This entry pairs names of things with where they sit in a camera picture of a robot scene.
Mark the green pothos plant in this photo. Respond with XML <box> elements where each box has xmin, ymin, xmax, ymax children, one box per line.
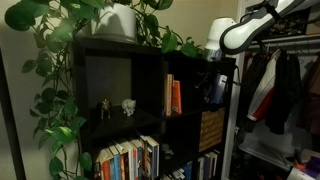
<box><xmin>3</xmin><ymin>0</ymin><xmax>209</xmax><ymax>180</ymax></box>

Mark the orange small tool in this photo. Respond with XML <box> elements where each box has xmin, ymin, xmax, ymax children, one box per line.
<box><xmin>294</xmin><ymin>159</ymin><xmax>306</xmax><ymax>169</ymax></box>

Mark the white elephant figurine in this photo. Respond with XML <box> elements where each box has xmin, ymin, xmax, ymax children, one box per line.
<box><xmin>120</xmin><ymin>98</ymin><xmax>137</xmax><ymax>117</ymax></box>

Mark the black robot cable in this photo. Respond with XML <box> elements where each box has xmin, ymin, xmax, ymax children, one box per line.
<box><xmin>239</xmin><ymin>0</ymin><xmax>320</xmax><ymax>26</ymax></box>

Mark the grey blue book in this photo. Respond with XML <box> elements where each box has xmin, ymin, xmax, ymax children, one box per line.
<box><xmin>130</xmin><ymin>138</ymin><xmax>144</xmax><ymax>180</ymax></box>

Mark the white and red jacket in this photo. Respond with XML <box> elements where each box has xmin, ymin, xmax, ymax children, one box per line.
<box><xmin>245</xmin><ymin>49</ymin><xmax>282</xmax><ymax>123</ymax></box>

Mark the white tall book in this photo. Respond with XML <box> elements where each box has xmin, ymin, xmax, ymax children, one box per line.
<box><xmin>197</xmin><ymin>156</ymin><xmax>205</xmax><ymax>180</ymax></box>
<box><xmin>209</xmin><ymin>149</ymin><xmax>220</xmax><ymax>179</ymax></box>

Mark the grey closet shelf rail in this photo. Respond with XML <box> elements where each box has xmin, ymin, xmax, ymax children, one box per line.
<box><xmin>248</xmin><ymin>33</ymin><xmax>320</xmax><ymax>56</ymax></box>

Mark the tan thin book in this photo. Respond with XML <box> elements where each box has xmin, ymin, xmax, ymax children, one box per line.
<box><xmin>163</xmin><ymin>73</ymin><xmax>174</xmax><ymax>117</ymax></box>

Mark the bright blue book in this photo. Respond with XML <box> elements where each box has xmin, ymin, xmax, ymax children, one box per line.
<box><xmin>107</xmin><ymin>143</ymin><xmax>122</xmax><ymax>180</ymax></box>

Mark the black cube shelf unit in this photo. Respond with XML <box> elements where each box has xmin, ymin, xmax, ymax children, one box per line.
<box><xmin>71</xmin><ymin>35</ymin><xmax>238</xmax><ymax>180</ymax></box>

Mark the thin black book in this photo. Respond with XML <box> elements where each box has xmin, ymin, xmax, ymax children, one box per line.
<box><xmin>92</xmin><ymin>161</ymin><xmax>103</xmax><ymax>180</ymax></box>

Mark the white door frame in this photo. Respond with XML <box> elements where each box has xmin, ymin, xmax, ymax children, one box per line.
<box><xmin>221</xmin><ymin>58</ymin><xmax>244</xmax><ymax>180</ymax></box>

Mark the brown hanging garment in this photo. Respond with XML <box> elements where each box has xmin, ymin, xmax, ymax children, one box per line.
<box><xmin>298</xmin><ymin>53</ymin><xmax>320</xmax><ymax>136</ymax></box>

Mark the tan cardboard box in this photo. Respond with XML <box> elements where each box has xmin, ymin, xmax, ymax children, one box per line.
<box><xmin>305</xmin><ymin>6</ymin><xmax>320</xmax><ymax>36</ymax></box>

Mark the purple box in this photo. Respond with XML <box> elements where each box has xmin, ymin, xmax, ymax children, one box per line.
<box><xmin>304</xmin><ymin>158</ymin><xmax>320</xmax><ymax>178</ymax></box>

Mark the thin brown book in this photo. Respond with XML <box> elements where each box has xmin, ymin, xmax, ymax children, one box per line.
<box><xmin>142</xmin><ymin>139</ymin><xmax>150</xmax><ymax>179</ymax></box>

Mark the white plant pot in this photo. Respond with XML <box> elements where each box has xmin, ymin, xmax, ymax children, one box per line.
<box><xmin>90</xmin><ymin>2</ymin><xmax>138</xmax><ymax>44</ymax></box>

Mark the small dark figurine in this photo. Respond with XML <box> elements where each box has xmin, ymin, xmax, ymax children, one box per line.
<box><xmin>99</xmin><ymin>98</ymin><xmax>113</xmax><ymax>120</ymax></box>

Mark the black hanging jacket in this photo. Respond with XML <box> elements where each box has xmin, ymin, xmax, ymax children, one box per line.
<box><xmin>237</xmin><ymin>53</ymin><xmax>268</xmax><ymax>133</ymax></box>
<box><xmin>264</xmin><ymin>49</ymin><xmax>304</xmax><ymax>136</ymax></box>

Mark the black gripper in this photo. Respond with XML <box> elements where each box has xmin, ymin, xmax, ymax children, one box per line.
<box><xmin>199</xmin><ymin>60</ymin><xmax>220</xmax><ymax>84</ymax></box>

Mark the white storage bin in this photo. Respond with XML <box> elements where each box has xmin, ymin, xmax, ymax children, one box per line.
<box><xmin>238</xmin><ymin>118</ymin><xmax>298</xmax><ymax>171</ymax></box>

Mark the dark blue tall book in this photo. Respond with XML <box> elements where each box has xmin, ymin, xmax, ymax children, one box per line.
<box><xmin>203</xmin><ymin>153</ymin><xmax>211</xmax><ymax>180</ymax></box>

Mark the orange spine book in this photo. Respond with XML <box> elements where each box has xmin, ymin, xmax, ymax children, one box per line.
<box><xmin>98</xmin><ymin>149</ymin><xmax>113</xmax><ymax>180</ymax></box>

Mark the thin red book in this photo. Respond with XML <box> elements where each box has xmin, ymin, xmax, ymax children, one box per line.
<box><xmin>132</xmin><ymin>148</ymin><xmax>139</xmax><ymax>180</ymax></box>

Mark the light blue Circuits book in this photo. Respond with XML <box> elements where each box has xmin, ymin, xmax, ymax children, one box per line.
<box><xmin>217</xmin><ymin>73</ymin><xmax>229</xmax><ymax>105</ymax></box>

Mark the black storage box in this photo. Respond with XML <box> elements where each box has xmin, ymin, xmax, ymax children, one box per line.
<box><xmin>263</xmin><ymin>8</ymin><xmax>309</xmax><ymax>36</ymax></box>

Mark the black slanted post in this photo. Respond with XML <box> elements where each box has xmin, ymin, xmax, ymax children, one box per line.
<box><xmin>0</xmin><ymin>49</ymin><xmax>27</xmax><ymax>180</ymax></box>

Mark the orange paperback book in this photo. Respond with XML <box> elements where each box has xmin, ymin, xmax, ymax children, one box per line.
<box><xmin>170</xmin><ymin>79</ymin><xmax>183</xmax><ymax>116</ymax></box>

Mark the woven wicker basket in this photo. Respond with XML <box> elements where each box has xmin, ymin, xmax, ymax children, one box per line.
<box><xmin>198</xmin><ymin>107</ymin><xmax>227</xmax><ymax>153</ymax></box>

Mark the white paperback book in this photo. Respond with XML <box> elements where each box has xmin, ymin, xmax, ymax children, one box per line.
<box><xmin>163</xmin><ymin>168</ymin><xmax>186</xmax><ymax>180</ymax></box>

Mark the blue hardcover book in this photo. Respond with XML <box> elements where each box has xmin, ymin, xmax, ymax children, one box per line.
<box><xmin>182</xmin><ymin>160</ymin><xmax>194</xmax><ymax>180</ymax></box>

